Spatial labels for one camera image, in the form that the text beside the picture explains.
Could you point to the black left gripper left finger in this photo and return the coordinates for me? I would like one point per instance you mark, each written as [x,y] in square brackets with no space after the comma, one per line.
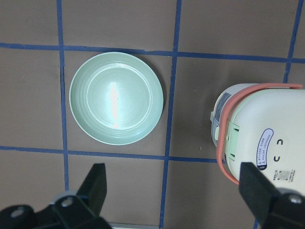
[75,211]

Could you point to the cream rice cooker orange handle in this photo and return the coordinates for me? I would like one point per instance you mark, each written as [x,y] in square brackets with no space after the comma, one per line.
[264,124]

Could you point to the green plate near left arm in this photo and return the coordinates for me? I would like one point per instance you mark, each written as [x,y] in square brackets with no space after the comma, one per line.
[116,98]

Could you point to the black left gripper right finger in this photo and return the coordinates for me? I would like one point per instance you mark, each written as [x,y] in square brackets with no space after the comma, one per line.
[272,207]

